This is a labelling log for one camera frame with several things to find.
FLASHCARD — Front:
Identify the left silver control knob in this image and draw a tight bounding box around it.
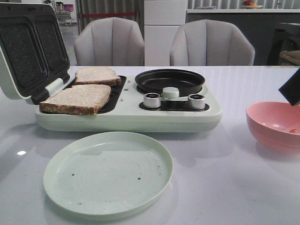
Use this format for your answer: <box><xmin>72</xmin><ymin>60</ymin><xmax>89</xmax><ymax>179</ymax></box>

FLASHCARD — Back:
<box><xmin>143</xmin><ymin>92</ymin><xmax>161</xmax><ymax>109</ymax></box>

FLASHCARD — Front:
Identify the white refrigerator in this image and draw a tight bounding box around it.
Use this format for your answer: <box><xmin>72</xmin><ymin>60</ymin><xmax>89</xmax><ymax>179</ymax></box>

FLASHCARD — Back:
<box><xmin>144</xmin><ymin>0</ymin><xmax>188</xmax><ymax>66</ymax></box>

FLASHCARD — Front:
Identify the bread slice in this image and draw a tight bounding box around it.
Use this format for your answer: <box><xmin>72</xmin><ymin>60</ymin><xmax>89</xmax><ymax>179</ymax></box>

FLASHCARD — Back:
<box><xmin>74</xmin><ymin>66</ymin><xmax>121</xmax><ymax>86</ymax></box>
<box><xmin>39</xmin><ymin>84</ymin><xmax>111</xmax><ymax>115</ymax></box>

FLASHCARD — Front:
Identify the right silver control knob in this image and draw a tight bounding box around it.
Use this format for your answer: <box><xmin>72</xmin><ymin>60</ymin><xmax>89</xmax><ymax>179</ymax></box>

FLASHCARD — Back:
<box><xmin>187</xmin><ymin>94</ymin><xmax>205</xmax><ymax>110</ymax></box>

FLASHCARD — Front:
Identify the fruit plate on counter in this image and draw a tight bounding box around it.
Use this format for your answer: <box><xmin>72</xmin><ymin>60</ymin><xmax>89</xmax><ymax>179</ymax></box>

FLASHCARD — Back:
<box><xmin>241</xmin><ymin>0</ymin><xmax>263</xmax><ymax>9</ymax></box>

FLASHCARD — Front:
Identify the mint green round plate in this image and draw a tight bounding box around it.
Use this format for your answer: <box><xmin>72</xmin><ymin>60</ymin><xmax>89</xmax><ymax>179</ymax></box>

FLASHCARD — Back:
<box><xmin>43</xmin><ymin>132</ymin><xmax>173</xmax><ymax>220</ymax></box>

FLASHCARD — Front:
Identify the black round frying pan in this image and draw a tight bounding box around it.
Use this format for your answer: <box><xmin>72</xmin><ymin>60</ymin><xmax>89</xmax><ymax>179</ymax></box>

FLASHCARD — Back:
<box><xmin>135</xmin><ymin>68</ymin><xmax>205</xmax><ymax>97</ymax></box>

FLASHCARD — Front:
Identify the left grey upholstered chair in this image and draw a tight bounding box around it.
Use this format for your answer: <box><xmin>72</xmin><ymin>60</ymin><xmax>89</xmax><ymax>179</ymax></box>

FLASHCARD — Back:
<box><xmin>74</xmin><ymin>17</ymin><xmax>144</xmax><ymax>66</ymax></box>

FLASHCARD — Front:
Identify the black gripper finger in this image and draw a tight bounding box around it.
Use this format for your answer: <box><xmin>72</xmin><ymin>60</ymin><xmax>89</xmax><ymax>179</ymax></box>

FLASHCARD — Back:
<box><xmin>278</xmin><ymin>69</ymin><xmax>300</xmax><ymax>106</ymax></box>

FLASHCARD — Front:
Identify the grey upholstered chair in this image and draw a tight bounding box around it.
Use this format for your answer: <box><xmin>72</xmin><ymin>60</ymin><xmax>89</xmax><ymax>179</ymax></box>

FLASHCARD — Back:
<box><xmin>74</xmin><ymin>17</ymin><xmax>144</xmax><ymax>66</ymax></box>
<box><xmin>170</xmin><ymin>19</ymin><xmax>255</xmax><ymax>66</ymax></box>

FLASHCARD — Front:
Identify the right grey upholstered chair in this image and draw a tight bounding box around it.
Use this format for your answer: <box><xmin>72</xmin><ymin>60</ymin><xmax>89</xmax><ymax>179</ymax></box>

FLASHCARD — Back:
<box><xmin>170</xmin><ymin>19</ymin><xmax>255</xmax><ymax>66</ymax></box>

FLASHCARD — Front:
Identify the dark washing machine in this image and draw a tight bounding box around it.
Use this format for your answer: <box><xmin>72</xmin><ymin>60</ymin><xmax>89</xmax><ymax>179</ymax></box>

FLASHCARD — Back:
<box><xmin>267</xmin><ymin>23</ymin><xmax>300</xmax><ymax>66</ymax></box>

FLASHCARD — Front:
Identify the breakfast maker hinged lid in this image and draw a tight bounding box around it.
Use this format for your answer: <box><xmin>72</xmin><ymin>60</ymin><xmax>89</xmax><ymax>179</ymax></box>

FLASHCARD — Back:
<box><xmin>0</xmin><ymin>3</ymin><xmax>75</xmax><ymax>105</ymax></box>

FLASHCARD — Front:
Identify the silver control knob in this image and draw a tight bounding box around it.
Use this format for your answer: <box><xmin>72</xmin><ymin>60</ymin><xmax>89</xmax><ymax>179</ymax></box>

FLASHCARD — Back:
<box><xmin>187</xmin><ymin>94</ymin><xmax>205</xmax><ymax>110</ymax></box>
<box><xmin>143</xmin><ymin>92</ymin><xmax>161</xmax><ymax>109</ymax></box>

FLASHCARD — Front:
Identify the mint green breakfast maker base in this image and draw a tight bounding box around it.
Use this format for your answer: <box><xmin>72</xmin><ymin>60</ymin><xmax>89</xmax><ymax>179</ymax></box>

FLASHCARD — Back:
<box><xmin>36</xmin><ymin>75</ymin><xmax>222</xmax><ymax>133</ymax></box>

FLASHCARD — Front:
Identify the pink plastic bowl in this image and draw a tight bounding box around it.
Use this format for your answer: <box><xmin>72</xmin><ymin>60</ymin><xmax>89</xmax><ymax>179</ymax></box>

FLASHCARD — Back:
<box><xmin>246</xmin><ymin>101</ymin><xmax>300</xmax><ymax>154</ymax></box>

